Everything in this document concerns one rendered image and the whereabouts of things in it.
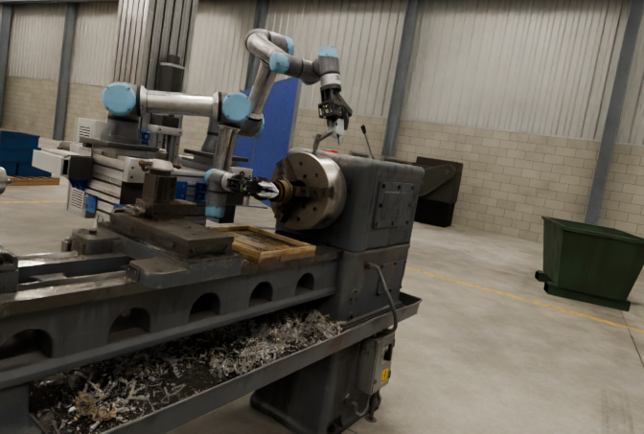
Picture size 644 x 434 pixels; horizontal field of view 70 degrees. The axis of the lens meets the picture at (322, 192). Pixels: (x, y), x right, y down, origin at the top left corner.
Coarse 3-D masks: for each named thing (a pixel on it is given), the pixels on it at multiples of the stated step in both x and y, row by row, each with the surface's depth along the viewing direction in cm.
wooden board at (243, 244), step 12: (216, 228) 174; (228, 228) 179; (240, 228) 184; (252, 228) 186; (240, 240) 166; (252, 240) 169; (264, 240) 173; (276, 240) 176; (288, 240) 175; (240, 252) 150; (252, 252) 147; (264, 252) 146; (276, 252) 151; (288, 252) 156; (300, 252) 161; (312, 252) 168
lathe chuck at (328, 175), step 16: (304, 160) 181; (320, 160) 178; (272, 176) 191; (304, 176) 181; (320, 176) 176; (336, 176) 180; (336, 192) 178; (272, 208) 190; (304, 208) 181; (320, 208) 176; (336, 208) 180; (288, 224) 185; (304, 224) 180; (320, 224) 181
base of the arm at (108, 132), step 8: (112, 120) 178; (120, 120) 178; (128, 120) 179; (136, 120) 182; (104, 128) 179; (112, 128) 177; (120, 128) 177; (128, 128) 179; (136, 128) 183; (104, 136) 177; (112, 136) 176; (120, 136) 177; (128, 136) 179; (136, 136) 182; (136, 144) 182
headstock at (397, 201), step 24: (360, 168) 184; (384, 168) 193; (408, 168) 212; (360, 192) 184; (384, 192) 198; (408, 192) 218; (360, 216) 185; (384, 216) 202; (408, 216) 223; (336, 240) 190; (360, 240) 187; (384, 240) 209; (408, 240) 230
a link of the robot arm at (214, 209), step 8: (208, 192) 183; (216, 192) 181; (224, 192) 182; (208, 200) 182; (216, 200) 181; (224, 200) 183; (208, 208) 182; (216, 208) 181; (224, 208) 185; (208, 216) 182; (216, 216) 182
